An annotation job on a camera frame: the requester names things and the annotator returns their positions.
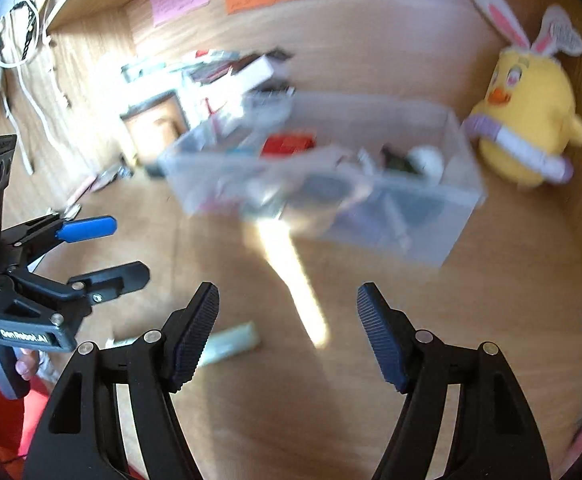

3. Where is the pale green tube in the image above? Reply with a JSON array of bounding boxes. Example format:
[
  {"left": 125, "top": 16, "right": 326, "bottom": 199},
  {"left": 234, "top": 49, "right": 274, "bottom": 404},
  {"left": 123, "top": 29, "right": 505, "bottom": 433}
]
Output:
[{"left": 106, "top": 320, "right": 263, "bottom": 369}]

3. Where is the left hand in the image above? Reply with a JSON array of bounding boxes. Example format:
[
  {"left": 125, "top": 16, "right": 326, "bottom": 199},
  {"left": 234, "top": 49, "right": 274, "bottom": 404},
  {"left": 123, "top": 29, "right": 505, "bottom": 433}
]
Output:
[{"left": 14, "top": 349, "right": 40, "bottom": 380}]

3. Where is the brown lidded mug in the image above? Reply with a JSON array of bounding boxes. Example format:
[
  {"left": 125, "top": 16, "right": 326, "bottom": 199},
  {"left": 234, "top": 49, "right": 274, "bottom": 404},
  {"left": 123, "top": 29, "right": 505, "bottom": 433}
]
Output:
[{"left": 120, "top": 90, "right": 189, "bottom": 167}]

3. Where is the red snack packet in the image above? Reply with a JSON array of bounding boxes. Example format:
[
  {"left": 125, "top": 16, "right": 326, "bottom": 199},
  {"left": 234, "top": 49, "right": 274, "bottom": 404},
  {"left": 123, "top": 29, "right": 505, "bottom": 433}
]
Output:
[{"left": 261, "top": 132, "right": 316, "bottom": 157}]

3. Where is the clear plastic storage bin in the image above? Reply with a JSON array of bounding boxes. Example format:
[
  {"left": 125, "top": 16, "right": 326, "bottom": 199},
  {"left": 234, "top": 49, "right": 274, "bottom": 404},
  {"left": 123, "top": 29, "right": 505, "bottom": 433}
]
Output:
[{"left": 159, "top": 91, "right": 486, "bottom": 266}]

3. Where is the white tape roll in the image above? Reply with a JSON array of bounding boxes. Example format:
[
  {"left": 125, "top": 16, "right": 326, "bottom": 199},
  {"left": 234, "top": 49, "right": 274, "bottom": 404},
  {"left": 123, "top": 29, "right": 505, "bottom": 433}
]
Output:
[{"left": 406, "top": 145, "right": 445, "bottom": 185}]

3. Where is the yellow chick plush toy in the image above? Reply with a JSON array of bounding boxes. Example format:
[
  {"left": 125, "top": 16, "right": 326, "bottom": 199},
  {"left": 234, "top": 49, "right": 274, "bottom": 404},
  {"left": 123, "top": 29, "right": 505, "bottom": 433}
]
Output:
[{"left": 462, "top": 0, "right": 582, "bottom": 188}]

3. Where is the white cable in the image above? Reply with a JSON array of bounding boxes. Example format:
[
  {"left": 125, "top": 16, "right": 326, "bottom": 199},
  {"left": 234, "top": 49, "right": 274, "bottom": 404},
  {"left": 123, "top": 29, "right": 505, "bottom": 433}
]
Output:
[{"left": 0, "top": 0, "right": 72, "bottom": 176}]

